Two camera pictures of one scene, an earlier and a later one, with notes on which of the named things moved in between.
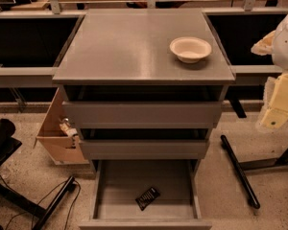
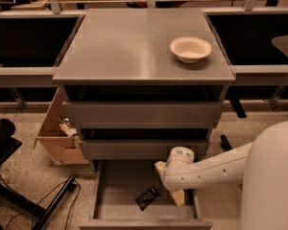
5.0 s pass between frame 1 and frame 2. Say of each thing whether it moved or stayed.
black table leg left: stayed
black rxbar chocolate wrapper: stayed
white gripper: moved
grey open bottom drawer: stayed
